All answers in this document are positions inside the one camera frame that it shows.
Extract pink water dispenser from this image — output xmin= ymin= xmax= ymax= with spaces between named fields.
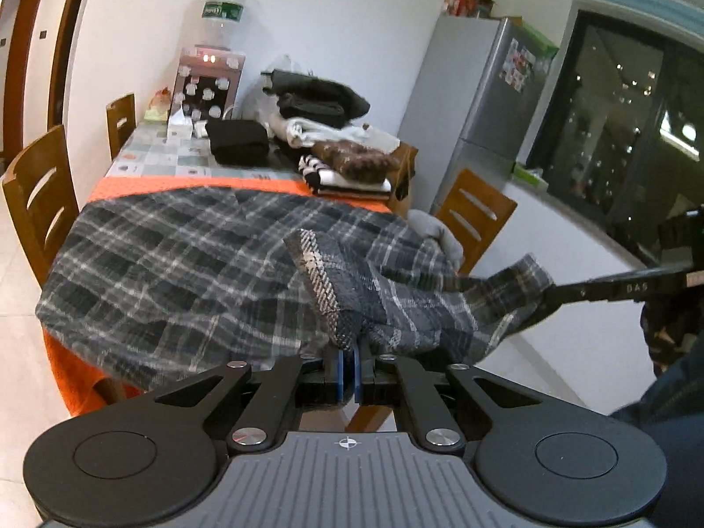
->
xmin=172 ymin=47 xmax=246 ymax=122

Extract grey fleece garment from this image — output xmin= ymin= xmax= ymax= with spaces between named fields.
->
xmin=408 ymin=210 xmax=466 ymax=270

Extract dark glass window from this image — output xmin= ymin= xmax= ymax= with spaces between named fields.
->
xmin=547 ymin=8 xmax=704 ymax=243

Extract clear water bottle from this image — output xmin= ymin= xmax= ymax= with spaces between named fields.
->
xmin=199 ymin=0 xmax=249 ymax=50

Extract grey plaid shirt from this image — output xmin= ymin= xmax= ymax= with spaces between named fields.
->
xmin=36 ymin=187 xmax=554 ymax=391

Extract brown patterned knitted sweater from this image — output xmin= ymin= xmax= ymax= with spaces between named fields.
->
xmin=312 ymin=140 xmax=400 ymax=182

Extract orange flower-print mat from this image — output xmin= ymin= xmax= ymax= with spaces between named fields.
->
xmin=44 ymin=176 xmax=394 ymax=419

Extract wooden door frame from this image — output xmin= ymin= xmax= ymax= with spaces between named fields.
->
xmin=0 ymin=0 xmax=50 ymax=160
xmin=47 ymin=0 xmax=92 ymax=130

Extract silver refrigerator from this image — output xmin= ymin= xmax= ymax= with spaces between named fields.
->
xmin=397 ymin=14 xmax=559 ymax=221

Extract black folded sweater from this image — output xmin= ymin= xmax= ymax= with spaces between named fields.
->
xmin=205 ymin=119 xmax=270 ymax=166

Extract pink and green packet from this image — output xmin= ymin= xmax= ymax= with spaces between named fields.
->
xmin=146 ymin=88 xmax=171 ymax=122

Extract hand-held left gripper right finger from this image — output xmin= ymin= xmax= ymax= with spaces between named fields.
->
xmin=355 ymin=346 xmax=546 ymax=455

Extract green cardboard box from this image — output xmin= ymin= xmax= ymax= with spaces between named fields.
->
xmin=509 ymin=16 xmax=559 ymax=57

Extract wooden chair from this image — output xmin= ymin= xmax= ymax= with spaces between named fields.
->
xmin=392 ymin=142 xmax=420 ymax=216
xmin=433 ymin=169 xmax=519 ymax=279
xmin=106 ymin=93 xmax=137 ymax=161
xmin=1 ymin=124 xmax=81 ymax=290

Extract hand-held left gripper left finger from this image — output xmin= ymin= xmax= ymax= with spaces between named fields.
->
xmin=144 ymin=346 xmax=348 ymax=455

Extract grey folded trousers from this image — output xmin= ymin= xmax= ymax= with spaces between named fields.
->
xmin=278 ymin=92 xmax=345 ymax=114

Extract person's right forearm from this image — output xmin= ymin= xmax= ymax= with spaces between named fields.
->
xmin=608 ymin=341 xmax=704 ymax=436

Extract white folded sweatshirt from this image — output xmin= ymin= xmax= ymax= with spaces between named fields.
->
xmin=268 ymin=115 xmax=400 ymax=154

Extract striped folded sweater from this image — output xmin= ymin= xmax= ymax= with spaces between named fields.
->
xmin=298 ymin=155 xmax=392 ymax=197

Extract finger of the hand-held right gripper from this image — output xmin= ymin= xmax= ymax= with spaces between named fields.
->
xmin=536 ymin=274 xmax=610 ymax=317

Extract wooden table leg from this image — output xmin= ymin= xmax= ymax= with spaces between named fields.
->
xmin=345 ymin=403 xmax=398 ymax=433

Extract cluster of fridge magnets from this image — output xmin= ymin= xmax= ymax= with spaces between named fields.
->
xmin=503 ymin=38 xmax=537 ymax=92

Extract person's right hand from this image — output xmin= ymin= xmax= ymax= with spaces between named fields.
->
xmin=641 ymin=296 xmax=704 ymax=378

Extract checked floral tablecloth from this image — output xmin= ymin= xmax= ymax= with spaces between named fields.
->
xmin=104 ymin=121 xmax=309 ymax=182

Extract dark grey folded jacket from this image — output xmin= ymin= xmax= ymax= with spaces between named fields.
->
xmin=261 ymin=69 xmax=370 ymax=119

